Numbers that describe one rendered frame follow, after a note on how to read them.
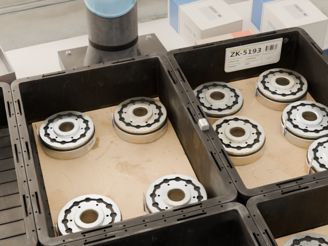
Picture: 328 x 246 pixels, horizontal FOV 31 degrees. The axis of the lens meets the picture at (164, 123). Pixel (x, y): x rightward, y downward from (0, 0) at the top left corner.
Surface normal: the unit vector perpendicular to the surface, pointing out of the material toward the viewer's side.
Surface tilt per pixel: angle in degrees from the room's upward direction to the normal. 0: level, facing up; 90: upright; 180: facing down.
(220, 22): 0
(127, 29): 87
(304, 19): 0
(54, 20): 0
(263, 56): 90
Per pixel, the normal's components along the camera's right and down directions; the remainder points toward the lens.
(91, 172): -0.01, -0.74
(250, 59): 0.29, 0.64
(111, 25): 0.03, 0.62
